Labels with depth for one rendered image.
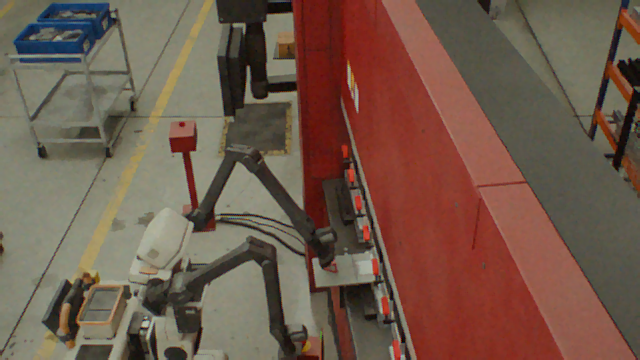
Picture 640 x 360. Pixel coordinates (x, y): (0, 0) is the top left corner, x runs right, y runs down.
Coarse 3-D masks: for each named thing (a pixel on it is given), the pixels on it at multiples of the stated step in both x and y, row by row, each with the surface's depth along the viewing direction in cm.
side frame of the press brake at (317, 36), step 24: (312, 0) 309; (336, 0) 310; (312, 24) 316; (336, 24) 317; (312, 48) 323; (336, 48) 324; (312, 72) 331; (336, 72) 332; (312, 96) 338; (336, 96) 340; (312, 120) 347; (336, 120) 348; (312, 144) 355; (336, 144) 357; (312, 168) 365; (336, 168) 366; (312, 192) 374; (312, 216) 384; (312, 264) 406; (312, 288) 418
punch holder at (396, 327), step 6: (396, 306) 230; (396, 312) 231; (396, 318) 232; (396, 324) 233; (396, 330) 233; (402, 330) 224; (396, 336) 234; (402, 336) 225; (402, 342) 227; (402, 348) 229; (402, 354) 231
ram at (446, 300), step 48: (384, 96) 219; (384, 144) 227; (384, 192) 235; (432, 192) 165; (384, 240) 244; (432, 240) 170; (432, 288) 174; (480, 288) 133; (432, 336) 179; (480, 336) 136
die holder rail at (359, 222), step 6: (348, 174) 357; (348, 180) 352; (348, 186) 353; (348, 192) 354; (354, 192) 344; (354, 198) 340; (354, 204) 336; (354, 210) 333; (354, 216) 339; (354, 222) 337; (360, 222) 324; (360, 228) 321; (360, 234) 325; (360, 240) 326
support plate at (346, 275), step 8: (336, 256) 300; (344, 256) 300; (352, 256) 300; (360, 256) 300; (368, 256) 300; (336, 264) 297; (344, 264) 296; (352, 264) 296; (320, 272) 293; (328, 272) 292; (336, 272) 292; (344, 272) 292; (352, 272) 292; (320, 280) 289; (328, 280) 288; (336, 280) 288; (344, 280) 288; (352, 280) 288; (360, 280) 288; (368, 280) 288
